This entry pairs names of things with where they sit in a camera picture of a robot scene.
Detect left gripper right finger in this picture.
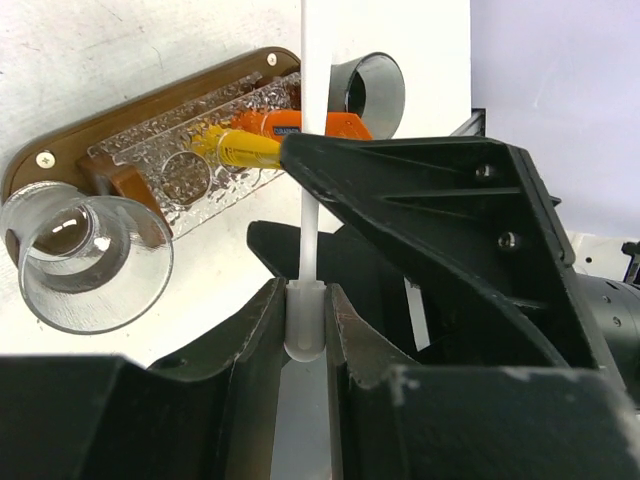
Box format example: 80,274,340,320
325,285,639,479

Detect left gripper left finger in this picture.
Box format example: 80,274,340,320
1,278,286,479

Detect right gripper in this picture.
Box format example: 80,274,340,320
281,134,639,403

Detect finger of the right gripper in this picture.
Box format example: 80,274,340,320
247,221,430,356

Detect white toothbrush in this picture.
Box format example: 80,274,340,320
284,1,332,363

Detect orange toothpaste tube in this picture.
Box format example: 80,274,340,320
230,109,373,142
189,125,281,170

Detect dark tinted cup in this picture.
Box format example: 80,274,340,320
328,52,406,140

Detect clear plastic cup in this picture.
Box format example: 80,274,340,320
1,181,174,335

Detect clear rack with brown ends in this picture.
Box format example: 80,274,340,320
87,71,300,238

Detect brown wooden oval tray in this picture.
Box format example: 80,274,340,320
1,46,300,200

